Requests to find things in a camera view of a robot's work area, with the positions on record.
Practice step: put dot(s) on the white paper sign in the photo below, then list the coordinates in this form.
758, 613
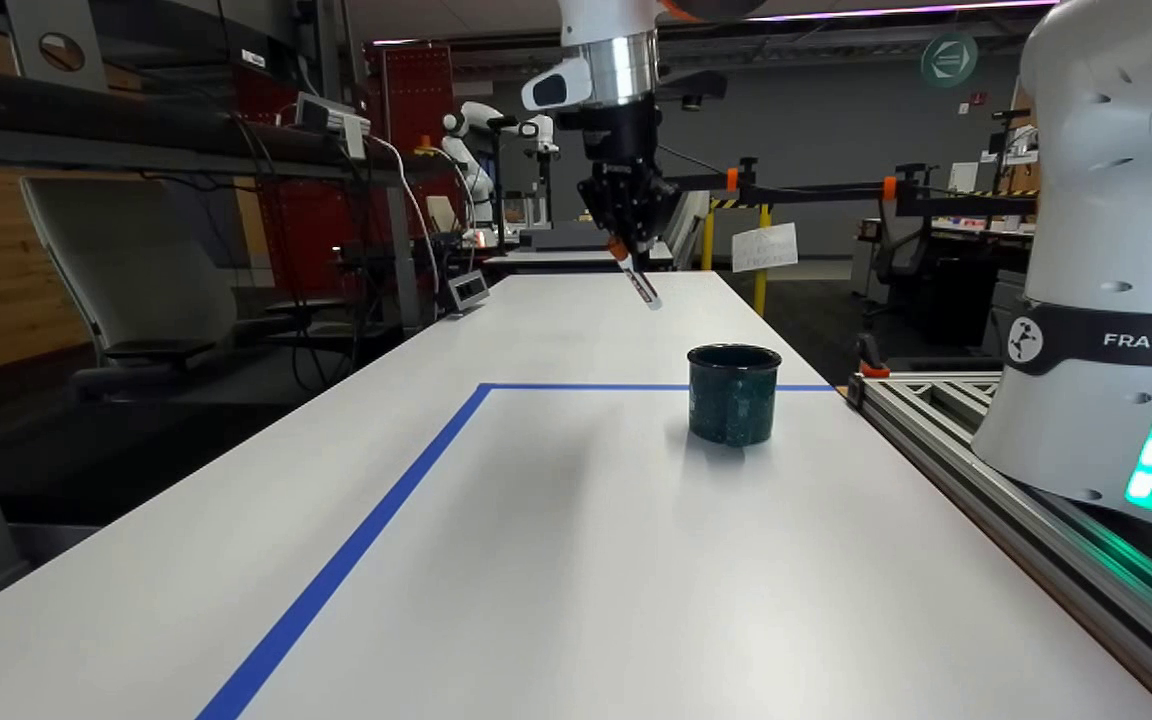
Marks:
764, 250

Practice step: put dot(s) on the long blue tape strip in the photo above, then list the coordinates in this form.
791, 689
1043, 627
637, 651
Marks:
361, 533

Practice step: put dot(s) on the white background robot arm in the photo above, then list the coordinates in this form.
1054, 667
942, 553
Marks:
477, 161

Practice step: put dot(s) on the round green sign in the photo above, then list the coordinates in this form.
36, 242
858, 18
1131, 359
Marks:
950, 61

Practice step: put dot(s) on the aluminium extrusion base frame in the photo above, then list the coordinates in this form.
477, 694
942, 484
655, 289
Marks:
1043, 533

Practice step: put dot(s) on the white box device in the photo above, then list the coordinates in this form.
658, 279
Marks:
337, 126

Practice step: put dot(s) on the small grey table device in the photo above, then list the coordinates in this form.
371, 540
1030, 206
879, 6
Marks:
470, 289

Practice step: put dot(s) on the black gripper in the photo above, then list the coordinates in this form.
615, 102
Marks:
622, 133

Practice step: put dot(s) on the black bar with orange clamps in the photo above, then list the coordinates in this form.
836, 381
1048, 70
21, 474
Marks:
817, 191

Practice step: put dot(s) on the dark teal mug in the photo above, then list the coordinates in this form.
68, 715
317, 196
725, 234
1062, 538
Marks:
732, 398

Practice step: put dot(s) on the dark metal shelf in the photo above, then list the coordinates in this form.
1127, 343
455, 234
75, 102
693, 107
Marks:
96, 123

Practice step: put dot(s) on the orange red marker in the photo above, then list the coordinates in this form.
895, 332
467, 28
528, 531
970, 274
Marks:
642, 282

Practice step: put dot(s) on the grey chair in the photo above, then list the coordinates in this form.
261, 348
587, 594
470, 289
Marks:
136, 266

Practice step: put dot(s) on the red cabinet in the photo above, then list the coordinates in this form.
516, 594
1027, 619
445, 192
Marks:
409, 102

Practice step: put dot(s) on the yellow post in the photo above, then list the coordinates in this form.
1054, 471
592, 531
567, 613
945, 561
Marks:
763, 287

